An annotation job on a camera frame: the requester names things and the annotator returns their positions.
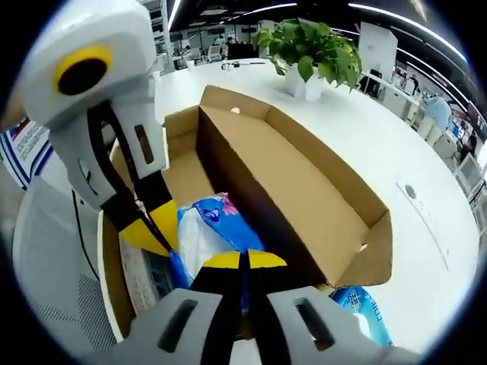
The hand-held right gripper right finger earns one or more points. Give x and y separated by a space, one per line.
304 334

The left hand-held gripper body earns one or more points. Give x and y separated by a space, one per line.
114 45

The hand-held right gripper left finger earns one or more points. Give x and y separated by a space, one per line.
163 334

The blue wet wipes pack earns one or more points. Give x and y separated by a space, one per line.
361 311

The blue tissue pack pink flower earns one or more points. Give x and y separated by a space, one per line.
220 224

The brown cardboard shoe box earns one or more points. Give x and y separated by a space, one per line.
304 182

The white mesh office chair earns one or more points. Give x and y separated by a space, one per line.
49 266

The small black desk tool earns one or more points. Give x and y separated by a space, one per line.
236 65

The green plant in white pot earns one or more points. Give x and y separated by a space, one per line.
312 49

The blue white wall poster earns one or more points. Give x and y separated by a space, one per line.
26 152

